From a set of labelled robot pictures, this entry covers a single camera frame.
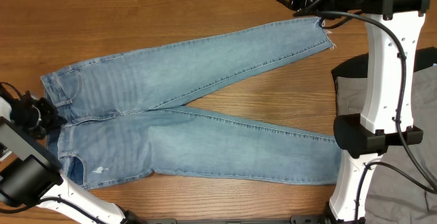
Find black folded garment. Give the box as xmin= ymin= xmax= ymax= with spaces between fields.
xmin=331 ymin=46 xmax=437 ymax=81

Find light blue denim jeans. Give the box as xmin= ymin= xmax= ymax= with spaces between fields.
xmin=41 ymin=17 xmax=341 ymax=190

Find grey folded trousers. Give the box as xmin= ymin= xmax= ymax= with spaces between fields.
xmin=334 ymin=65 xmax=437 ymax=224

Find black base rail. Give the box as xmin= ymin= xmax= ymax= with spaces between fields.
xmin=138 ymin=214 xmax=334 ymax=224

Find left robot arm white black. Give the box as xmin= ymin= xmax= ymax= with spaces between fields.
xmin=1 ymin=94 xmax=141 ymax=224

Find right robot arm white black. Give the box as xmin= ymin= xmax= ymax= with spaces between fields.
xmin=277 ymin=0 xmax=430 ymax=223

